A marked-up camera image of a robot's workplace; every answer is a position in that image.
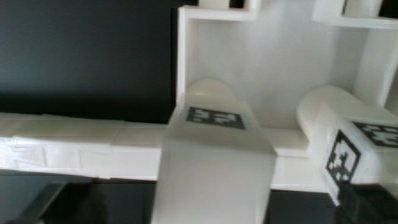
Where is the white U-shaped fence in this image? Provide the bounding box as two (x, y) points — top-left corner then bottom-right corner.
(0, 112), (325, 193)

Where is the white chair seat part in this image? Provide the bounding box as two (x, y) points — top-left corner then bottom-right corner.
(174, 0), (398, 158)

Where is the white chair leg with tag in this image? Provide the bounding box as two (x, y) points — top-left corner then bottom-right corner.
(297, 86), (398, 203)

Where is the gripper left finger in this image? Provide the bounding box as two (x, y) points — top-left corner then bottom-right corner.
(6, 182), (68, 224)

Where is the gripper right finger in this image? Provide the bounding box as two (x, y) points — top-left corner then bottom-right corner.
(334, 182), (398, 224)

